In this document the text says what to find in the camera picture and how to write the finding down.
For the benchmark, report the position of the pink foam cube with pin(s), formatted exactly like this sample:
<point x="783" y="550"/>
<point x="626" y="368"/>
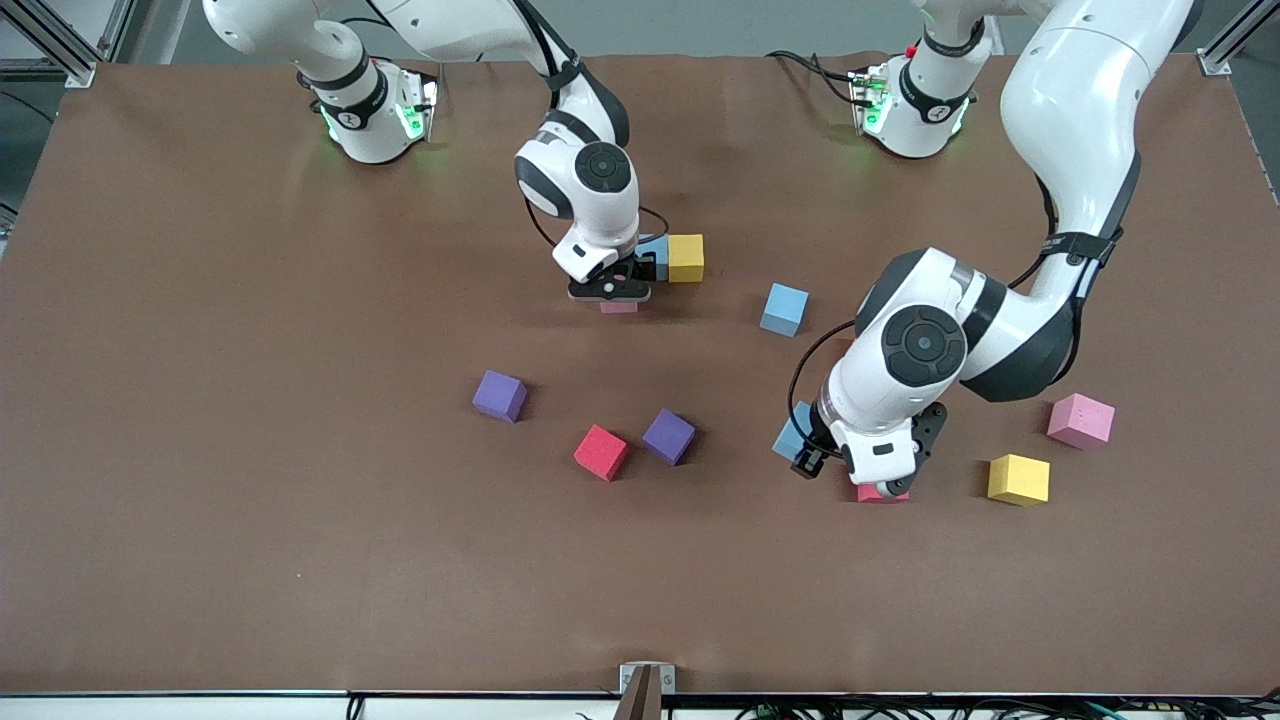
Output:
<point x="618" y="307"/>
<point x="1081" y="421"/>

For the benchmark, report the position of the purple foam cube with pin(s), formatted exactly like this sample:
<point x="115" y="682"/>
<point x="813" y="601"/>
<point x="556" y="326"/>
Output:
<point x="669" y="436"/>
<point x="499" y="396"/>

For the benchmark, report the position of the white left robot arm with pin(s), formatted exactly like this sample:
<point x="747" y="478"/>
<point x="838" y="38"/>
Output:
<point x="1080" y="100"/>

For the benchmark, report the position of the white table edge rail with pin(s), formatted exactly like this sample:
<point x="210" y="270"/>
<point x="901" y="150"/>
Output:
<point x="150" y="708"/>

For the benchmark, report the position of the aluminium frame profile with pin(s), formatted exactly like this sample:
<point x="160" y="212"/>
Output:
<point x="80" y="73"/>
<point x="1215" y="63"/>

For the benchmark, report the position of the red foam cube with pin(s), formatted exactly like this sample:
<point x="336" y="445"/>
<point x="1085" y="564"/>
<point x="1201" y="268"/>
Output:
<point x="601" y="452"/>
<point x="900" y="497"/>

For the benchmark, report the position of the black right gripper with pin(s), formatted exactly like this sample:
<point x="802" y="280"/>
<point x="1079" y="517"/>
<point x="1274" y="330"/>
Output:
<point x="640" y="268"/>

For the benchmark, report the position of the light blue foam cube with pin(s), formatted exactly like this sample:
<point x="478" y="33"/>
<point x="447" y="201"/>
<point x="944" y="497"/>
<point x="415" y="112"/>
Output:
<point x="788" y="432"/>
<point x="784" y="308"/>
<point x="655" y="245"/>

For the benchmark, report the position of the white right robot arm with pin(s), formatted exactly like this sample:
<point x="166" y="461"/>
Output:
<point x="590" y="225"/>

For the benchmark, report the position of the grey metal bracket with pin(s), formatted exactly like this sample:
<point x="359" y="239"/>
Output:
<point x="625" y="678"/>

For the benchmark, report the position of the yellow foam cube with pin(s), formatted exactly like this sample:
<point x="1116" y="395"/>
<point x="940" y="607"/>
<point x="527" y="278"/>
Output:
<point x="1018" y="480"/>
<point x="686" y="258"/>

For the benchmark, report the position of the brown table cover sheet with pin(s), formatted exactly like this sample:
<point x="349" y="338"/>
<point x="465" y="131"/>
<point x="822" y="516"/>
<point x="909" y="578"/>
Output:
<point x="200" y="550"/>

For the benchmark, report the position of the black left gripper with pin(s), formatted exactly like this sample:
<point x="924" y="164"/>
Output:
<point x="817" y="447"/>

